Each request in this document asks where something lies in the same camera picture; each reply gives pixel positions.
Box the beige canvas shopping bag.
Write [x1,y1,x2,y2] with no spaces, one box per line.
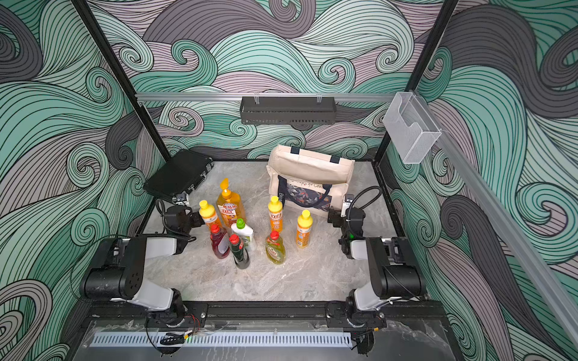
[266,145,355,215]

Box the black case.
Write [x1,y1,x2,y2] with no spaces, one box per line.
[144,149,214,203]

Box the yellow cap orange bottle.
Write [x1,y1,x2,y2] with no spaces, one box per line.
[296,210,313,248]
[199,200,222,229]
[268,196,283,233]

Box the clear plastic wall bin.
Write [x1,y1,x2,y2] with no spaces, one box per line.
[383,92,441,164]

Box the yellow-green bottle red cap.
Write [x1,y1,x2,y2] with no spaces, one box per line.
[265,230,286,265]

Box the white slotted cable duct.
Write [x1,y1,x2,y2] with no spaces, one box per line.
[89,332,352,348]

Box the red liquid bottle red cap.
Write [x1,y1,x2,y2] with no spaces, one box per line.
[210,224,230,259]

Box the white bottle green cap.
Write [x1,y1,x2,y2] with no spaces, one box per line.
[232,218,255,249]

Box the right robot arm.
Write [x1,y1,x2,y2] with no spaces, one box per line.
[326,186,425,329]

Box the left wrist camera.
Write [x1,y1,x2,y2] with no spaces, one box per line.
[172,193,190,207]

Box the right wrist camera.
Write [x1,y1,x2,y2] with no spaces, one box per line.
[342,193,355,217]

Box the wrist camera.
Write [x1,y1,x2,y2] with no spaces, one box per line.
[172,193,190,207]
[342,193,355,217]

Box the large orange dish soap bottle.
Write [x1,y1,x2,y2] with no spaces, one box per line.
[217,178,247,228]

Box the dark green bottle red cap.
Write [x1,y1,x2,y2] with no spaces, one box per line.
[229,234,250,269]

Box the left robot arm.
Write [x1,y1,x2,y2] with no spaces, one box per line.
[79,200,205,328]

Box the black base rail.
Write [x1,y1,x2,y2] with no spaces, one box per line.
[81,301,449,330]

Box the black wall shelf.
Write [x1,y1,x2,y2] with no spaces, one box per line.
[239,96,337,125]

